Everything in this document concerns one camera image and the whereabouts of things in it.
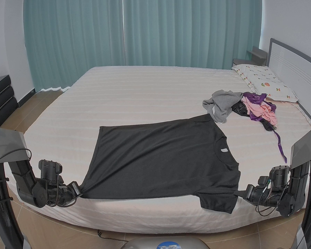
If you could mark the grey garment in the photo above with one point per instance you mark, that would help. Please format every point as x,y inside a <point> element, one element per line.
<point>223,102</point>

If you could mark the black T-shirt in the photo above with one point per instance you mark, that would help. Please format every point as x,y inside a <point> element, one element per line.
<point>158,159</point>

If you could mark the white printed pillow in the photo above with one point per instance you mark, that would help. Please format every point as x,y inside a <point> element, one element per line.
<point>265,83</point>

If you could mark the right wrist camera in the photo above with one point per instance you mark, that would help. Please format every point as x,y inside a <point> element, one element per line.
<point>262,181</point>

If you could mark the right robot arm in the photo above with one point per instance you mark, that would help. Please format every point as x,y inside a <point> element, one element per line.
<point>304,149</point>

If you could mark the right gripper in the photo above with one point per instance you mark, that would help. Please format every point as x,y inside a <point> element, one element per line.
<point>252,194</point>

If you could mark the black chest of drawers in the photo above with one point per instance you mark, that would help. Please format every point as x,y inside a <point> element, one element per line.
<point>1,100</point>

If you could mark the bed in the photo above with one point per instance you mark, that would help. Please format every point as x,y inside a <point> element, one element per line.
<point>145,95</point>

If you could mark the blue-green curtain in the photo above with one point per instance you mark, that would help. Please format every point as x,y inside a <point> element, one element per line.
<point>191,25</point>
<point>75,35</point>

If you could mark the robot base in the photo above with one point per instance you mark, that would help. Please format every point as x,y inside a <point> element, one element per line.
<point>145,244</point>

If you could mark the grey bedside table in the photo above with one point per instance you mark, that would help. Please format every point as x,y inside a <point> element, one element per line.
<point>255,54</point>

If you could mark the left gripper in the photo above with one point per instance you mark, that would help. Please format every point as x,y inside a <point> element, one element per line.
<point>72,194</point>

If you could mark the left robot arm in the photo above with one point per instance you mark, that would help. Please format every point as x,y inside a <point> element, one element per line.
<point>28,188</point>

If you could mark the pile of clothes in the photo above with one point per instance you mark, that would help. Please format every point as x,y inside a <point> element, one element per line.
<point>259,110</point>

